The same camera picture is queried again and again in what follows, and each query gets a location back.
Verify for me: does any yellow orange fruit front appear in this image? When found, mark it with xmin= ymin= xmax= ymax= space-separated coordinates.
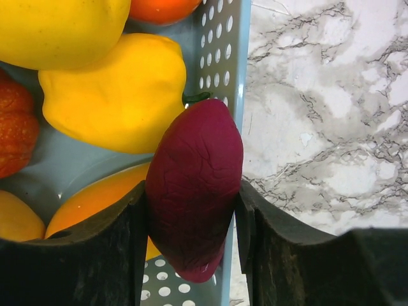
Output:
xmin=0 ymin=191 xmax=45 ymax=242

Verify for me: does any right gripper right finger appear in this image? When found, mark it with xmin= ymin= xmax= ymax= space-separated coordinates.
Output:
xmin=235 ymin=181 xmax=407 ymax=305

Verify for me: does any orange tangerine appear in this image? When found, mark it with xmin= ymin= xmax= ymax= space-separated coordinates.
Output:
xmin=1 ymin=69 xmax=40 ymax=178

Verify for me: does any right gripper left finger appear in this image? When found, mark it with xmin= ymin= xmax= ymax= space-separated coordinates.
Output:
xmin=1 ymin=182 xmax=147 ymax=305

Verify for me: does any blue perforated plastic basket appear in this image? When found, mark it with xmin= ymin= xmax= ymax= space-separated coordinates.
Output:
xmin=1 ymin=1 xmax=251 ymax=305

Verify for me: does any green orange mango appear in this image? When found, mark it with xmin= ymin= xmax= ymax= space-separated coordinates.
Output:
xmin=44 ymin=161 xmax=163 ymax=261

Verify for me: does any orange persimmon with leaves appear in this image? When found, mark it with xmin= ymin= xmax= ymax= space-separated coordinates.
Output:
xmin=129 ymin=0 xmax=201 ymax=26

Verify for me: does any yellow bell pepper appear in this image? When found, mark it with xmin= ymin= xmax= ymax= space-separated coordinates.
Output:
xmin=38 ymin=33 xmax=210 ymax=154

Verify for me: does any yellow pear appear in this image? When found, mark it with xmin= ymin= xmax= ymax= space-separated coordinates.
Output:
xmin=1 ymin=0 xmax=131 ymax=70

